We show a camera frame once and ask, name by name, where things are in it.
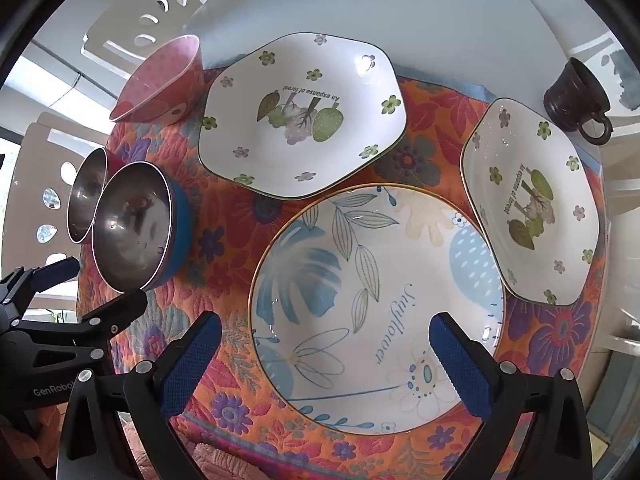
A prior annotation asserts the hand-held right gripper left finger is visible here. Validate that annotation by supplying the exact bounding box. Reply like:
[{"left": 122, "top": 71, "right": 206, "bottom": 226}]
[{"left": 57, "top": 311, "right": 223, "bottom": 480}]

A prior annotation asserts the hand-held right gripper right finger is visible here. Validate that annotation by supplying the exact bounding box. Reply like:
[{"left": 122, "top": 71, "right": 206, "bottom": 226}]
[{"left": 429, "top": 311, "right": 588, "bottom": 480}]

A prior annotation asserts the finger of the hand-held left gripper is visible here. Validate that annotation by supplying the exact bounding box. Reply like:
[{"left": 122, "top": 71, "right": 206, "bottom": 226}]
[
  {"left": 0, "top": 256, "right": 81, "bottom": 307},
  {"left": 11, "top": 290, "right": 149, "bottom": 362}
]

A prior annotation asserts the blue steel bowl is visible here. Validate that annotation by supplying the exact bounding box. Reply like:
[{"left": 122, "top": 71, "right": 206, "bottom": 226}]
[{"left": 91, "top": 161, "right": 192, "bottom": 292}]

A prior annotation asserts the red steel bowl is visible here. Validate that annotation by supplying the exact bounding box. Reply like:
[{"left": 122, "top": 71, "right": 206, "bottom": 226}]
[{"left": 66, "top": 147, "right": 126, "bottom": 245}]

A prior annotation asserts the white hexagonal flower plate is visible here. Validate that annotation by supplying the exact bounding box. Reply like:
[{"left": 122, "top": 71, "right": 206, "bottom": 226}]
[
  {"left": 460, "top": 97, "right": 601, "bottom": 307},
  {"left": 197, "top": 32, "right": 407, "bottom": 200}
]

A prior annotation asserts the round blue leaf plate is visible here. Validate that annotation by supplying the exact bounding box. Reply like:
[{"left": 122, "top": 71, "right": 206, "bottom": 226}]
[{"left": 248, "top": 184, "right": 507, "bottom": 435}]

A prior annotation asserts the pink dotted bowl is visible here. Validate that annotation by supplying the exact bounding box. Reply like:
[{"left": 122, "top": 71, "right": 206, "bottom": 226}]
[{"left": 109, "top": 34, "right": 207, "bottom": 126}]

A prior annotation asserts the white dining chair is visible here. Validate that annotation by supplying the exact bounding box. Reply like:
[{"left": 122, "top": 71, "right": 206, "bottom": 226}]
[
  {"left": 597, "top": 35, "right": 640, "bottom": 356},
  {"left": 7, "top": 110, "right": 108, "bottom": 271},
  {"left": 82, "top": 0, "right": 226, "bottom": 68}
]

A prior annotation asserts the orange floral table mat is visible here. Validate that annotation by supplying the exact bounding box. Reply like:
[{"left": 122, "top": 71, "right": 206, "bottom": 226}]
[{"left": 75, "top": 65, "right": 608, "bottom": 480}]

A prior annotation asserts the dark brown cup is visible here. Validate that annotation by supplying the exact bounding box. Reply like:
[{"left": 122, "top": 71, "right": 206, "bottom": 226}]
[{"left": 543, "top": 57, "right": 613, "bottom": 146}]

